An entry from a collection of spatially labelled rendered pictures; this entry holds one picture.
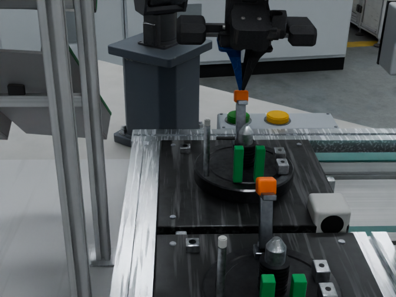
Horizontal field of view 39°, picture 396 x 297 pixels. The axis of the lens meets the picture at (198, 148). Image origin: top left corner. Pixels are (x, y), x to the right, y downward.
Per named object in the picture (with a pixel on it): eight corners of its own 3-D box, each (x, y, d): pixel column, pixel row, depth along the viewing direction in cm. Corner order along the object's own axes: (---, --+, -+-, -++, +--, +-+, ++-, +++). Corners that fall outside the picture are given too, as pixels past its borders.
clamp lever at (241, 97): (233, 140, 84) (233, 89, 83) (246, 140, 84) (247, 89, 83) (235, 144, 80) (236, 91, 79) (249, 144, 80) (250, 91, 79)
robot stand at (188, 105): (155, 116, 124) (153, 28, 115) (211, 133, 117) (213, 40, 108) (112, 141, 114) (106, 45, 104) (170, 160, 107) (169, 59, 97)
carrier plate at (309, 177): (161, 150, 91) (160, 138, 90) (307, 149, 92) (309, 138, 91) (157, 240, 69) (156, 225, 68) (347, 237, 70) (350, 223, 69)
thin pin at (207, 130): (203, 174, 76) (204, 116, 72) (208, 174, 76) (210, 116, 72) (203, 177, 75) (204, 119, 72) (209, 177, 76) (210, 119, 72)
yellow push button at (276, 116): (264, 119, 102) (264, 109, 101) (286, 119, 102) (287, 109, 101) (267, 129, 98) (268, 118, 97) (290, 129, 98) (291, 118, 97)
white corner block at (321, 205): (304, 217, 74) (307, 191, 72) (338, 217, 74) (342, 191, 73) (312, 238, 70) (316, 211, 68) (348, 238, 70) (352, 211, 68)
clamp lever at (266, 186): (254, 245, 61) (255, 176, 61) (273, 244, 61) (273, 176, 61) (259, 254, 58) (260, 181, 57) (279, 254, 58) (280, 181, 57)
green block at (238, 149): (232, 178, 75) (234, 145, 73) (241, 178, 75) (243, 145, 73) (233, 182, 74) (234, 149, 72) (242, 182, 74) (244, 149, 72)
